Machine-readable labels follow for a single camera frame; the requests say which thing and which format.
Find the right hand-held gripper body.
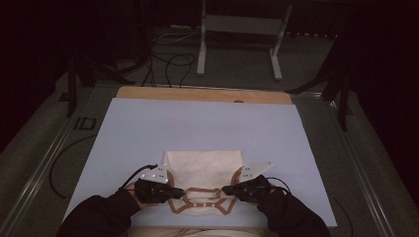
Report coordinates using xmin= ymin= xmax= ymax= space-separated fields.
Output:
xmin=234 ymin=161 xmax=275 ymax=203

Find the light blue mat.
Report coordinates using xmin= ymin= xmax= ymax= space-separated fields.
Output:
xmin=64 ymin=97 xmax=338 ymax=229

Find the person's left hand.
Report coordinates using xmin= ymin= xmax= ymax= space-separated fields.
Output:
xmin=126 ymin=182 xmax=158 ymax=211

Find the person's right hand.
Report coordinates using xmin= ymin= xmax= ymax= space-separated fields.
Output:
xmin=255 ymin=184 xmax=282 ymax=207

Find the left hand-held gripper cable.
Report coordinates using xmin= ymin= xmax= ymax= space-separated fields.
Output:
xmin=118 ymin=163 xmax=159 ymax=192

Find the thin black floor cable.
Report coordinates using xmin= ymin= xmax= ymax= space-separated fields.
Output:
xmin=330 ymin=195 xmax=354 ymax=237

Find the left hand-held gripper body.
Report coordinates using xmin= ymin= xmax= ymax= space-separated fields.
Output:
xmin=133 ymin=162 xmax=173 ymax=204

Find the white baby bodysuit brown trim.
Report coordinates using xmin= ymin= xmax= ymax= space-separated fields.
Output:
xmin=160 ymin=150 xmax=247 ymax=216

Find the right hand-held gripper cable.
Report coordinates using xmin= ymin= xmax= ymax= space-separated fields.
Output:
xmin=265 ymin=177 xmax=293 ymax=196

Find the tangle of black floor cables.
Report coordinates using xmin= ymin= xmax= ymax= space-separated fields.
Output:
xmin=140 ymin=28 xmax=199 ymax=89

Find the white metal stand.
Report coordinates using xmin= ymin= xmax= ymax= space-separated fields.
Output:
xmin=196 ymin=0 xmax=293 ymax=82

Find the black rectangular floor bracket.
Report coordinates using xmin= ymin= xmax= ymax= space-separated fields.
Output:
xmin=73 ymin=116 xmax=98 ymax=131

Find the long black floor cable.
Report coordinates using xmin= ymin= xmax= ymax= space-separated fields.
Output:
xmin=48 ymin=133 xmax=99 ymax=201

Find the metal floor rail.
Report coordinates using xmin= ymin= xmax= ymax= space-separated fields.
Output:
xmin=0 ymin=86 xmax=100 ymax=237
xmin=324 ymin=98 xmax=419 ymax=237

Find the hand-held gripper cable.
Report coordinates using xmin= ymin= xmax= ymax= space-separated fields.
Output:
xmin=265 ymin=177 xmax=293 ymax=196
xmin=118 ymin=163 xmax=159 ymax=192

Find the black tripod stand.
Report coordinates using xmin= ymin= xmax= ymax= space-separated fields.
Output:
xmin=58 ymin=53 xmax=136 ymax=119
xmin=286 ymin=36 xmax=354 ymax=132

